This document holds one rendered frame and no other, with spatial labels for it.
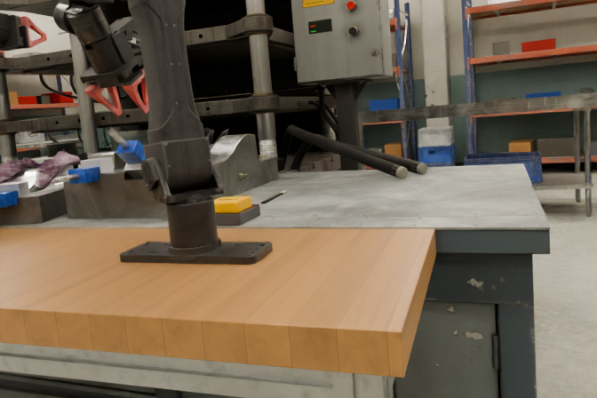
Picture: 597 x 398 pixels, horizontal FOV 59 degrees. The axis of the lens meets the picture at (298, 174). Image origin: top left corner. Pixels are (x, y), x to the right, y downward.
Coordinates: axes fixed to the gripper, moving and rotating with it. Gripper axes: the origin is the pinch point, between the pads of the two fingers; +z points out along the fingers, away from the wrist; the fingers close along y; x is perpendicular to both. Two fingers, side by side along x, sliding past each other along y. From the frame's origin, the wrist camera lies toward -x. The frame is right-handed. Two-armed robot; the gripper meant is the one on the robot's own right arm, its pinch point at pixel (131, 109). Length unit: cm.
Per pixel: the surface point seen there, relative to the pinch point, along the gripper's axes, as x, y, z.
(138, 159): 6.2, -1.5, 7.3
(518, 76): -590, -94, 313
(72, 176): 11.3, 10.2, 6.9
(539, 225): 17, -70, 14
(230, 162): -12.4, -8.4, 22.0
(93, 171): 7.7, 8.6, 8.4
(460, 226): 17, -60, 14
